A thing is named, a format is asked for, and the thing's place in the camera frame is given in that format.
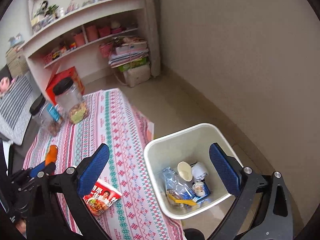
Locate plastic jar blue label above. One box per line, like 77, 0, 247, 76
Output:
29, 94, 64, 137

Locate striped grey white cushion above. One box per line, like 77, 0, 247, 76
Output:
1, 72, 41, 145

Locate plastic jar with nuts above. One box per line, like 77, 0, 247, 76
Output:
53, 77, 89, 125

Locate red noodle package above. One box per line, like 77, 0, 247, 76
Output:
83, 179, 122, 216

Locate white tissue ball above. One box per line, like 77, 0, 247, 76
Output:
192, 181, 207, 198

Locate white curved shelf unit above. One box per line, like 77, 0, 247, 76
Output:
22, 0, 161, 95

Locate white sack on floor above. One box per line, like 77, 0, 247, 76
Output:
124, 64, 151, 87

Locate white plastic trash bin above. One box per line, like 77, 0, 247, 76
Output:
144, 123, 240, 220

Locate white paper cup leaf print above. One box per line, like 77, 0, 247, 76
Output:
177, 161, 193, 182

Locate stack of papers and books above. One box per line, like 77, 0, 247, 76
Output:
108, 36, 149, 68

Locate clear plastic water bottle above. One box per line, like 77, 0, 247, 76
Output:
162, 167, 196, 200

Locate red cardboard box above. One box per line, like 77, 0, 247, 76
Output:
45, 65, 86, 106

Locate blue cardboard box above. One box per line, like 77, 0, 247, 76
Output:
192, 181, 210, 202

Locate white tissue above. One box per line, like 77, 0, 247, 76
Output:
191, 162, 209, 181

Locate yellow snack wrapper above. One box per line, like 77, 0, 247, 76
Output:
167, 193, 196, 206

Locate orange peel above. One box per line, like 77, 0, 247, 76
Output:
45, 145, 58, 166

